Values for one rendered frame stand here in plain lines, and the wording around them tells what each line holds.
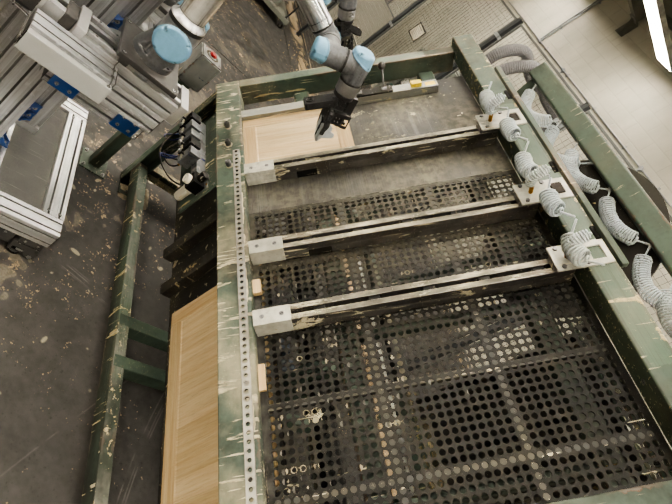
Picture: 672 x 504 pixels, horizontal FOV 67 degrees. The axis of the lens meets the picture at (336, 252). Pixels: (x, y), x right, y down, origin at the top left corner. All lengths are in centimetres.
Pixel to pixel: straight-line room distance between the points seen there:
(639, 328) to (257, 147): 163
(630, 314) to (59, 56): 185
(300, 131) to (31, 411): 156
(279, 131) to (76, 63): 97
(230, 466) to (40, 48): 130
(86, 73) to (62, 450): 135
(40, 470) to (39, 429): 14
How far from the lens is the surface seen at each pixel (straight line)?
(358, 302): 168
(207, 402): 206
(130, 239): 265
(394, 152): 219
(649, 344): 174
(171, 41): 169
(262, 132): 244
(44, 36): 180
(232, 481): 153
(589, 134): 274
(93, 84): 181
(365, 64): 169
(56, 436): 227
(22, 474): 218
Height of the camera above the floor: 189
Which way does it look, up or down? 23 degrees down
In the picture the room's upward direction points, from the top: 59 degrees clockwise
